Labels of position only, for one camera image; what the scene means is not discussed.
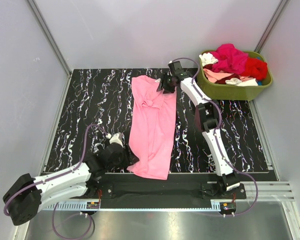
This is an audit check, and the cream white t shirt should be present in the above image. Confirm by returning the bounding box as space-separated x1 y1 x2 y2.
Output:
225 77 258 87

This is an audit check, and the dark red t shirt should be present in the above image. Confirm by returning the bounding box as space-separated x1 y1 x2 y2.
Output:
202 64 240 85

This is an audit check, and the peach t shirt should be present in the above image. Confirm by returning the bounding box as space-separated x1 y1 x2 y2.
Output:
203 68 232 83

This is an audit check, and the light pink t shirt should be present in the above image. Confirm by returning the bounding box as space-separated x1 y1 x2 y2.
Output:
127 75 177 180

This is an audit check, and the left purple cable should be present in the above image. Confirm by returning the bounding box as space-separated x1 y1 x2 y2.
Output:
3 123 113 238

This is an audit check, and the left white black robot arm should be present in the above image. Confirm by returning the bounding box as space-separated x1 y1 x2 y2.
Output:
2 143 139 226

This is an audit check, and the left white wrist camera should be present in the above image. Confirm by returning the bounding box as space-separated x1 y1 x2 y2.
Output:
109 132 124 147

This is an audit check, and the purple cable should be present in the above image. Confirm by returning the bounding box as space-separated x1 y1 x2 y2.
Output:
3 123 113 238
168 57 258 216

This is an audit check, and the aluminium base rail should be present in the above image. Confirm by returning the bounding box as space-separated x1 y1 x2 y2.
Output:
41 182 294 214

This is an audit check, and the right aluminium frame post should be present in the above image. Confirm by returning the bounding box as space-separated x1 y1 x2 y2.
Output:
254 0 290 54

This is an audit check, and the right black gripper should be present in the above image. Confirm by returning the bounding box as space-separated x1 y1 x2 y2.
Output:
156 72 175 95

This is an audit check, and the magenta t shirt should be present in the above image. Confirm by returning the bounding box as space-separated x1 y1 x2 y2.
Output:
210 43 249 75

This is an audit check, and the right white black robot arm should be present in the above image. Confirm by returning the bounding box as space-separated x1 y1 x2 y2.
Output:
157 58 240 199

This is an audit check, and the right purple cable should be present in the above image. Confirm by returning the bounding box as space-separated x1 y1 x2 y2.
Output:
168 57 258 216

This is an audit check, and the left small circuit board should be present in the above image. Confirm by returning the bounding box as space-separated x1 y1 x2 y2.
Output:
86 201 100 209

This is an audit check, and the olive green laundry basket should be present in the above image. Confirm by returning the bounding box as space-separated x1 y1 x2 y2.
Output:
196 61 273 101

